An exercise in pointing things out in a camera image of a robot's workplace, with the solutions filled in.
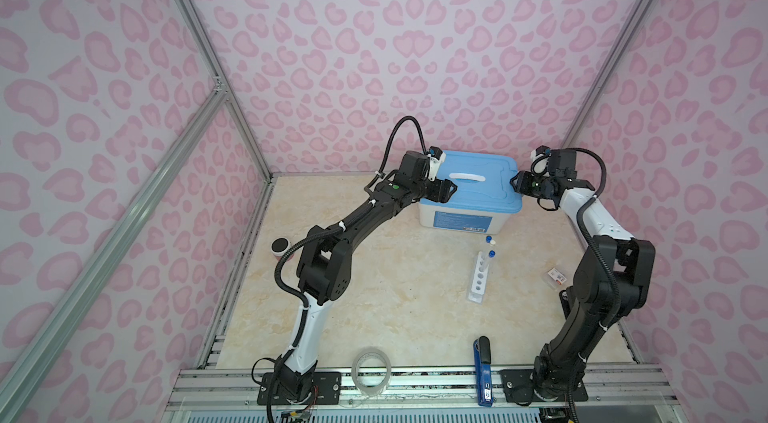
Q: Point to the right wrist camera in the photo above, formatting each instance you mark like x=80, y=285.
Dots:
x=539, y=161

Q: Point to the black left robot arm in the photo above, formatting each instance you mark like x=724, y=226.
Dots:
x=317, y=269

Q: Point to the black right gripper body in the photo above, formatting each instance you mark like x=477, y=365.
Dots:
x=545, y=186

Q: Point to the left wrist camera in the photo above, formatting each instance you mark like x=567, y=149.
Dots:
x=436, y=157

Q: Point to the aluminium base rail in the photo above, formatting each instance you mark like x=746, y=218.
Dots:
x=609, y=392

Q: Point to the white plastic storage box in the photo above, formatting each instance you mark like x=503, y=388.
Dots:
x=482, y=222

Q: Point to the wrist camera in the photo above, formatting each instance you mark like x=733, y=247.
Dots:
x=436, y=157
x=539, y=161

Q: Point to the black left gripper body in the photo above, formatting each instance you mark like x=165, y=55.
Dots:
x=422, y=189

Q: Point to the clear tape roll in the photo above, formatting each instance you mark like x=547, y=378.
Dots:
x=371, y=372

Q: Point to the blue black stapler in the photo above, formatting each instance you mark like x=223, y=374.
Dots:
x=483, y=372

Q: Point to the blue plastic box lid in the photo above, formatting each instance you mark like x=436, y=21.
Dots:
x=483, y=182

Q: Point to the white test tube rack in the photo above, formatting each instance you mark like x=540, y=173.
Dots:
x=479, y=278

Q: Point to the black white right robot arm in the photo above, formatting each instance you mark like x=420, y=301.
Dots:
x=612, y=279

